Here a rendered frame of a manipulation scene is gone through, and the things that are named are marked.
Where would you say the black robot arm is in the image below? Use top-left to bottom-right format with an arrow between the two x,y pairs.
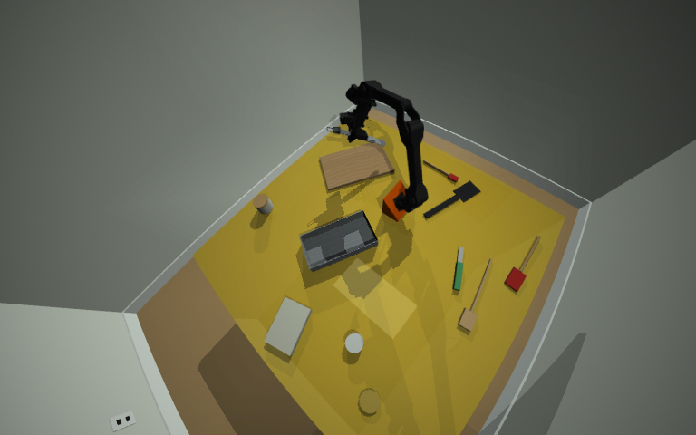
339,81 -> 429,213

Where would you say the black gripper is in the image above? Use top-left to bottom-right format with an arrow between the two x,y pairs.
347,109 -> 369,143

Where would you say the black spatula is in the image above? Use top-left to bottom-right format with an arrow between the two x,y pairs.
423,181 -> 480,218

